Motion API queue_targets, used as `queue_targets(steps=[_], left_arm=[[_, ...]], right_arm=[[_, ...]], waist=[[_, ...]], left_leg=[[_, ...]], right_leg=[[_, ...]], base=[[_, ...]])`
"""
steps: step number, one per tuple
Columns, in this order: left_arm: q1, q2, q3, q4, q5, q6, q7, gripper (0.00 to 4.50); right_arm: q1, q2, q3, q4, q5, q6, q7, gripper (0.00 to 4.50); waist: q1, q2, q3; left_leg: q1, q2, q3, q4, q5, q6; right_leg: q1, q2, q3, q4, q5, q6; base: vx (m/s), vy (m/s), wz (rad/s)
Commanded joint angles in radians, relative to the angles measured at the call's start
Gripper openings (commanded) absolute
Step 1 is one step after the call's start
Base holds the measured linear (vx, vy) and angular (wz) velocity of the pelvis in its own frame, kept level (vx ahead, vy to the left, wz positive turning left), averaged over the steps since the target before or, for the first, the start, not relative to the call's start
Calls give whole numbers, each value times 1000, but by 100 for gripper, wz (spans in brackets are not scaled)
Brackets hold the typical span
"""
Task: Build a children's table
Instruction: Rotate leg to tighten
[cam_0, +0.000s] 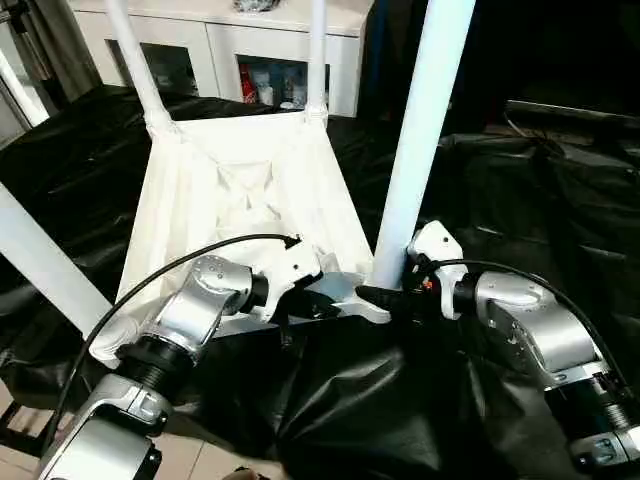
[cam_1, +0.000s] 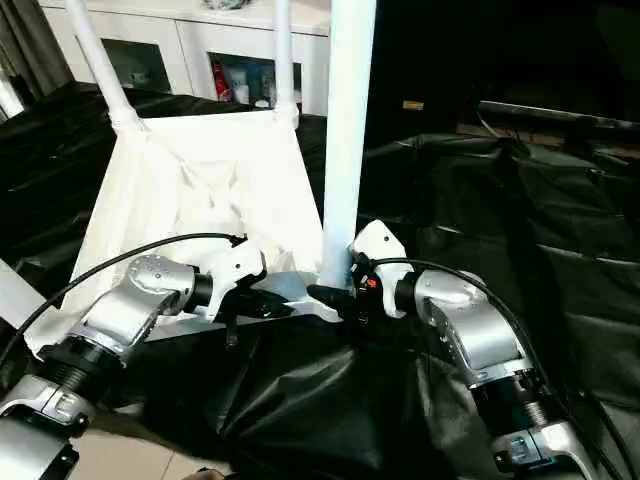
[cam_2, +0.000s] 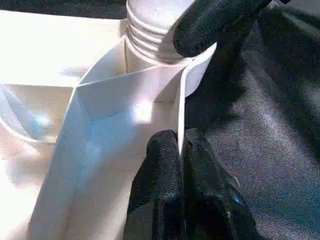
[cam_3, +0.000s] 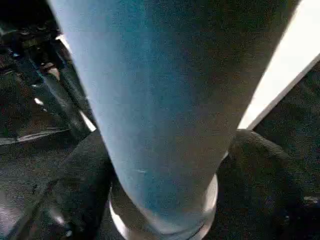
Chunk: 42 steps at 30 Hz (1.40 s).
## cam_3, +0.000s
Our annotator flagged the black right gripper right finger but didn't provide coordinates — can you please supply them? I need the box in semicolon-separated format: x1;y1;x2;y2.
210;129;320;240

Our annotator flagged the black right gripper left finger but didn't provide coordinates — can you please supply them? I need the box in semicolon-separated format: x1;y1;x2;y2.
7;130;118;240

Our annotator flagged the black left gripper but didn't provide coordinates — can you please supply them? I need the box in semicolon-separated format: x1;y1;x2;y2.
0;20;98;141

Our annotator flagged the white plastic table leg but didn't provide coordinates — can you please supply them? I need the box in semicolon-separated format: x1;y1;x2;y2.
47;0;301;240

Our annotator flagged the black plastic mat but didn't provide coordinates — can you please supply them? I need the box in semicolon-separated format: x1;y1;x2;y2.
0;60;320;240

